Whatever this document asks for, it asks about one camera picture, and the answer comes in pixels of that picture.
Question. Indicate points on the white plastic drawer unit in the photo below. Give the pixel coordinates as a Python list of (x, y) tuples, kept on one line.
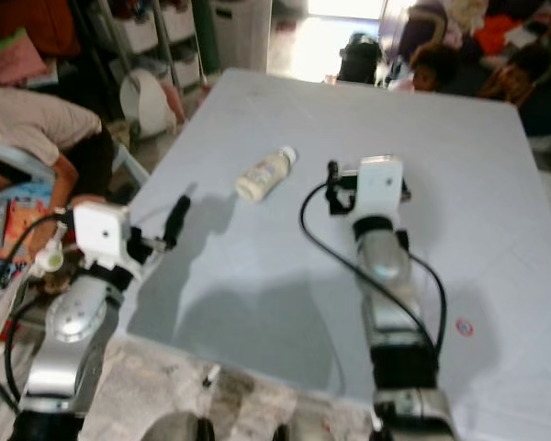
[(147, 32)]

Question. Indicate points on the person with dark hair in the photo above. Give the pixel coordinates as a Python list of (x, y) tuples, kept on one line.
[(436, 69)]

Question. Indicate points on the pale blue table cover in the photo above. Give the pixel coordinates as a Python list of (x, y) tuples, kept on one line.
[(248, 110)]

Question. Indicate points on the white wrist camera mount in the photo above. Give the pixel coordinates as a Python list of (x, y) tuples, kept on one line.
[(103, 234), (378, 186)]

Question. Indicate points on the red round sticker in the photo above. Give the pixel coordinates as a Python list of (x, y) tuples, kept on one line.
[(465, 327)]

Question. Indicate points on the orange snack packet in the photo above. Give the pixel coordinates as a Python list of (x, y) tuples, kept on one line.
[(28, 220)]

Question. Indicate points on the silver left robot leg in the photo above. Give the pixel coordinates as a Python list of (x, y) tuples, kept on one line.
[(188, 430)]

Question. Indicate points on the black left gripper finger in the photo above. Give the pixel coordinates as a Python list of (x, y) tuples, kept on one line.
[(177, 220)]

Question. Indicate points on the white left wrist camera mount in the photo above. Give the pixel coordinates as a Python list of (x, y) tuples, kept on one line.
[(103, 234)]

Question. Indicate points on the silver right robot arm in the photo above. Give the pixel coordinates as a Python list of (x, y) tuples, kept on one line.
[(386, 262)]

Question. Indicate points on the white milk bottle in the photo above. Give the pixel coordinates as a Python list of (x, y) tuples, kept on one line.
[(262, 177)]

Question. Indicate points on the pink pillow green trim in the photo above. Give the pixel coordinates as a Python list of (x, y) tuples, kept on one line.
[(14, 60)]

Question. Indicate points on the pale blue plastic chair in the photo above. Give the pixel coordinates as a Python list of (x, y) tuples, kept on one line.
[(9, 154)]

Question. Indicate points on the white round plastic seat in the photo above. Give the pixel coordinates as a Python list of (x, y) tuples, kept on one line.
[(147, 101)]

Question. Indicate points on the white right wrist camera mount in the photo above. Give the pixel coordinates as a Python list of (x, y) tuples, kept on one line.
[(378, 186)]

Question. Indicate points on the black round bag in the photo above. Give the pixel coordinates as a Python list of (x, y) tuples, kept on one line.
[(360, 60)]

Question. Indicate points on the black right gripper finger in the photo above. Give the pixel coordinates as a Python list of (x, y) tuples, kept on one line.
[(332, 184)]

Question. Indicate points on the person in beige shirt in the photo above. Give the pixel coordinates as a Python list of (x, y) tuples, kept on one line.
[(28, 124)]

